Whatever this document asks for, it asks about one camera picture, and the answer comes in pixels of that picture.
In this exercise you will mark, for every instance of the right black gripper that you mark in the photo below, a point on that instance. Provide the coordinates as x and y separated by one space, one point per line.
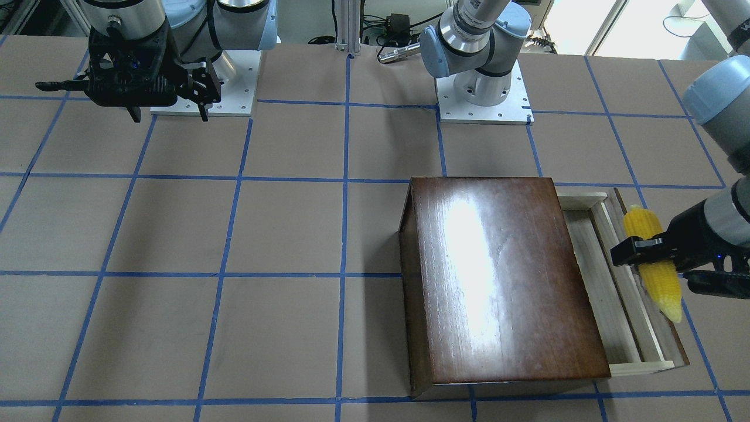
201 84

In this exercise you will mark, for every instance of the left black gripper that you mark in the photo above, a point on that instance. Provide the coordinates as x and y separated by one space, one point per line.
690 234

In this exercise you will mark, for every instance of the yellow toy corn cob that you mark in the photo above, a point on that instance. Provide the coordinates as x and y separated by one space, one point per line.
659 278

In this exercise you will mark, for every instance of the light wooden drawer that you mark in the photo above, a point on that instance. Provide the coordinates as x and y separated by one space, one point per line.
638 339

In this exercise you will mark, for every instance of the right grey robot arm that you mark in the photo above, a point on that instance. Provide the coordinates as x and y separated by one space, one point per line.
177 57

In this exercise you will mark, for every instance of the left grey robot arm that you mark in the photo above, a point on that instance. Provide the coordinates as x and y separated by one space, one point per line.
472 53

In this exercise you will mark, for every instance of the dark brown wooden cabinet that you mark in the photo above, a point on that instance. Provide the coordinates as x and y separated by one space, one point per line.
494 297

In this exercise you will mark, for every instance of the aluminium profile post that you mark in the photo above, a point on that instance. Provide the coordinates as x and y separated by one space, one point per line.
348 26

